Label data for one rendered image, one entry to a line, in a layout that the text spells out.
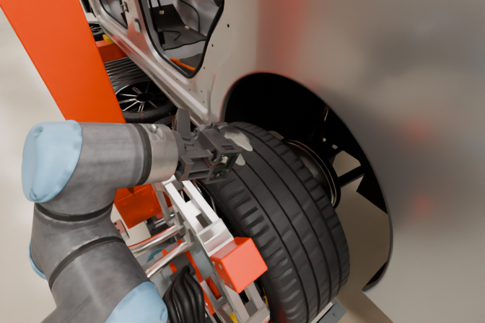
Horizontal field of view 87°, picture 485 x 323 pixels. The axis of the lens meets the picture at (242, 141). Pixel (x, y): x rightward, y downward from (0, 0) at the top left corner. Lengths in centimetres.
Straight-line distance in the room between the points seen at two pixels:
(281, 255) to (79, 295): 39
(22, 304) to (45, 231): 171
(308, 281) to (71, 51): 84
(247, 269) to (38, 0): 76
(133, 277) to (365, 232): 182
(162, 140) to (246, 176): 29
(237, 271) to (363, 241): 154
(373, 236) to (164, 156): 182
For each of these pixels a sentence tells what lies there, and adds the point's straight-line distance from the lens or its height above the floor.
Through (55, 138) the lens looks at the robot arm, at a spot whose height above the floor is 147.
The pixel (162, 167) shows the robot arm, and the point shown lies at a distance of 38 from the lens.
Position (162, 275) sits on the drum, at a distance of 81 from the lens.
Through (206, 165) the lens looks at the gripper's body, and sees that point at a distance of 43.
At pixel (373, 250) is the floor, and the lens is 200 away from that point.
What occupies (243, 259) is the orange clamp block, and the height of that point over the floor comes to 115.
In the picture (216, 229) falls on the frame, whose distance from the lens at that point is 60.
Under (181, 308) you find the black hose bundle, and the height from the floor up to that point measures 104.
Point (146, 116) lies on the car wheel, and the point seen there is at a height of 50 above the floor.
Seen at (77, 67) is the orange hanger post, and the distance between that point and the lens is 88.
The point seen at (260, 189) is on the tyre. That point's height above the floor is 116.
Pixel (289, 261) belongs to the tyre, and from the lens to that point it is 63.
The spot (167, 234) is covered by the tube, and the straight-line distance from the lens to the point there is 75.
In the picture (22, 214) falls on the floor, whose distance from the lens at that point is 252.
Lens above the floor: 164
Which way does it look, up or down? 42 degrees down
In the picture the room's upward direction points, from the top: straight up
